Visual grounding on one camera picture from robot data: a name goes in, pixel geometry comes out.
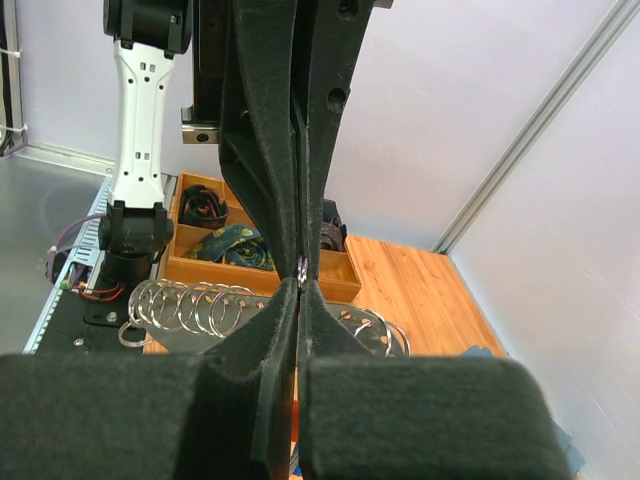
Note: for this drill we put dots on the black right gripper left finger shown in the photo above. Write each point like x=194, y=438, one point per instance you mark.
x=223, y=414

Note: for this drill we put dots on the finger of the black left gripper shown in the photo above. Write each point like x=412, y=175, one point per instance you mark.
x=327, y=43
x=256, y=150

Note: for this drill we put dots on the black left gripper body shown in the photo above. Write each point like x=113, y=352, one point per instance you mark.
x=201, y=121

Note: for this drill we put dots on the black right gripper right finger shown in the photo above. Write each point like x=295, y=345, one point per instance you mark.
x=362, y=416

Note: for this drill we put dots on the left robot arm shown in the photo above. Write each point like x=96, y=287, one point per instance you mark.
x=147, y=38

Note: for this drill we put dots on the dark patterned sock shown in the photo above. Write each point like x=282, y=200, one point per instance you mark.
x=202, y=207

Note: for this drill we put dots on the dark floral sock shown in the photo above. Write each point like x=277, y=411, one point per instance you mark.
x=237, y=245

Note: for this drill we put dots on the wooden compartment tray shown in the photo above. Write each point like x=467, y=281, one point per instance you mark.
x=175, y=267

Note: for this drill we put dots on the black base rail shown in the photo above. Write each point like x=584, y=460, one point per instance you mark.
x=82, y=318

